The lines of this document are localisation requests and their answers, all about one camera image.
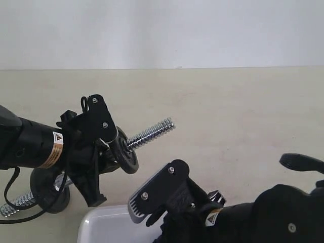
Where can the black weight plate in tray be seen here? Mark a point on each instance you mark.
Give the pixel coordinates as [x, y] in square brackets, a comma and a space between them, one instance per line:
[160, 239]

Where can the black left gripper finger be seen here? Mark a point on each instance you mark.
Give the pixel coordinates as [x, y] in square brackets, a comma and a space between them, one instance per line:
[107, 162]
[88, 185]

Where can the black right weight plate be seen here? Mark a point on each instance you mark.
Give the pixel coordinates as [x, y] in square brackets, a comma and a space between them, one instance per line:
[126, 159]

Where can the white plastic tray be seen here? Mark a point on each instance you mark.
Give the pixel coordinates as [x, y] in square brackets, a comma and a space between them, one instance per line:
[113, 224]

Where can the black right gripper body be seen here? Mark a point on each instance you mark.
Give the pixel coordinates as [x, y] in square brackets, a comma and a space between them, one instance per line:
[184, 215]

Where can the chrome threaded dumbbell bar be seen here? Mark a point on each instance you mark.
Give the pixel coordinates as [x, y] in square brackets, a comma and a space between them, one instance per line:
[133, 143]

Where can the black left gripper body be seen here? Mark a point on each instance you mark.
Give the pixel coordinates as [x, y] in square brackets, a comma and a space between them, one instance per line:
[81, 154]

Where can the black left weight plate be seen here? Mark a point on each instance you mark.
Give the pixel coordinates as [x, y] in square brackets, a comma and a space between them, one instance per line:
[42, 185]

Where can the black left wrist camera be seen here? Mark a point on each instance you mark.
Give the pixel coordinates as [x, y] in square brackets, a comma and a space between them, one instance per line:
[97, 122]

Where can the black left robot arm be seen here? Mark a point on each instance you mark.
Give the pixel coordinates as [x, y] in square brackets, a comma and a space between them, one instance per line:
[28, 144]

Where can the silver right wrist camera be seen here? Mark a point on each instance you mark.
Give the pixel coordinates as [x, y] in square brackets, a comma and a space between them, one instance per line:
[157, 190]

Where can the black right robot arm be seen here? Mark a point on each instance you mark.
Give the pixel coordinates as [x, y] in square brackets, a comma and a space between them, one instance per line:
[282, 213]

